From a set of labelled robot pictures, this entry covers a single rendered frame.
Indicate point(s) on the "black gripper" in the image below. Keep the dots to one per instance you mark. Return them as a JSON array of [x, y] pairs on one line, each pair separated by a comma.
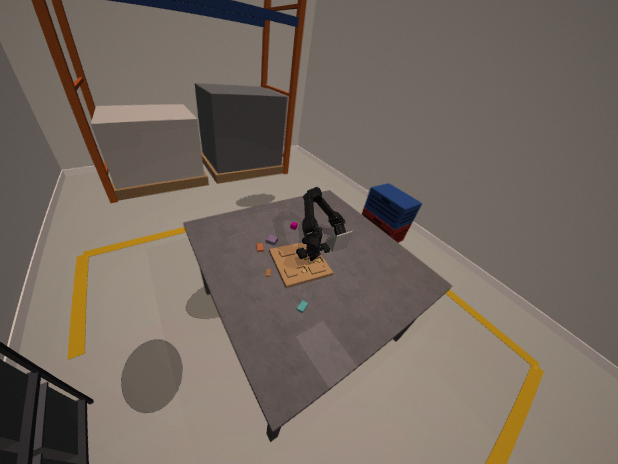
[[302, 253]]

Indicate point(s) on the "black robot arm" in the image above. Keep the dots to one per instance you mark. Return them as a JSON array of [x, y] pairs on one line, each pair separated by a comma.
[[310, 224]]

